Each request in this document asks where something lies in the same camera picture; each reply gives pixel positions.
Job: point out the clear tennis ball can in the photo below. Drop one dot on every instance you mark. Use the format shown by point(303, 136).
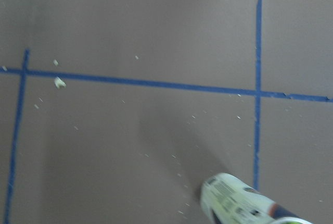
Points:
point(226, 199)

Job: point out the small yellow foam crumb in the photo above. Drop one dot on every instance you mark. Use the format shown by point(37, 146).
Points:
point(59, 83)

